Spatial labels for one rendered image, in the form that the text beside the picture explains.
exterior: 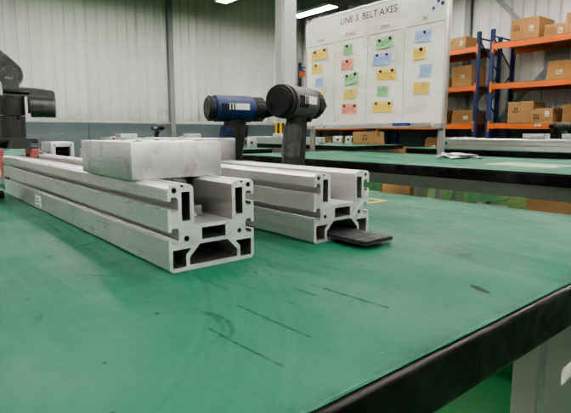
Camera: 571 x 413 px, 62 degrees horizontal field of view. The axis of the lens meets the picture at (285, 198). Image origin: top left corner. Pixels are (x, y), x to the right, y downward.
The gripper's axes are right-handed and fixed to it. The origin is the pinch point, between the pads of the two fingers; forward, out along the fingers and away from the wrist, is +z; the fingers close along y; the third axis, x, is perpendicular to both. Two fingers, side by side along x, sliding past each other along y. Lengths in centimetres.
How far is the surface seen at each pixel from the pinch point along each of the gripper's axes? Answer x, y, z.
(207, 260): -95, -3, 0
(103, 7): 1082, 445, -286
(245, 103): -47, 37, -19
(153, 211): -92, -8, -5
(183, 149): -88, -2, -11
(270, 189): -87, 11, -6
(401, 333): -118, -3, -1
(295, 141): -72, 30, -11
